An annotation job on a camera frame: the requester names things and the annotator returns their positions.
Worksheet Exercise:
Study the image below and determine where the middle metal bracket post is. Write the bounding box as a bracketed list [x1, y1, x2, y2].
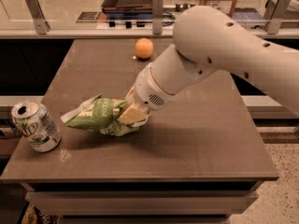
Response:
[152, 0, 164, 35]

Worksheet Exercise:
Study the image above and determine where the silver 7up can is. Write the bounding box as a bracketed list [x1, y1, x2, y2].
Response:
[11, 100, 61, 152]

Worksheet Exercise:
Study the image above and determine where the green jalapeno chip bag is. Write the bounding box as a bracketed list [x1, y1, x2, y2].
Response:
[61, 95, 150, 136]

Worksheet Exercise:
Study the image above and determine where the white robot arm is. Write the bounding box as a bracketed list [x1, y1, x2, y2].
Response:
[118, 6, 299, 127]

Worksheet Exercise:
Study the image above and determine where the left metal bracket post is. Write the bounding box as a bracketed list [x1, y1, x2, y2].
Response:
[25, 0, 50, 35]

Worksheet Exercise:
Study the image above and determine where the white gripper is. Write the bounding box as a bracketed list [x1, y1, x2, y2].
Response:
[118, 63, 175, 125]

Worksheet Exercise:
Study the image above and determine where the orange fruit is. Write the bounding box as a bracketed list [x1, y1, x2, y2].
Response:
[135, 38, 153, 59]

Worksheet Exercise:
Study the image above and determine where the metal bracket post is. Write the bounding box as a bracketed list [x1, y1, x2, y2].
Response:
[152, 0, 164, 35]
[25, 0, 50, 35]
[265, 0, 291, 35]

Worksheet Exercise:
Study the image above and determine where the snack bag under table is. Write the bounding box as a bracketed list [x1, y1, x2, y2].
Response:
[21, 204, 58, 224]

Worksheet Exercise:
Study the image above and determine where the right metal bracket post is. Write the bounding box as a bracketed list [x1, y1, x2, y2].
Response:
[265, 0, 291, 35]

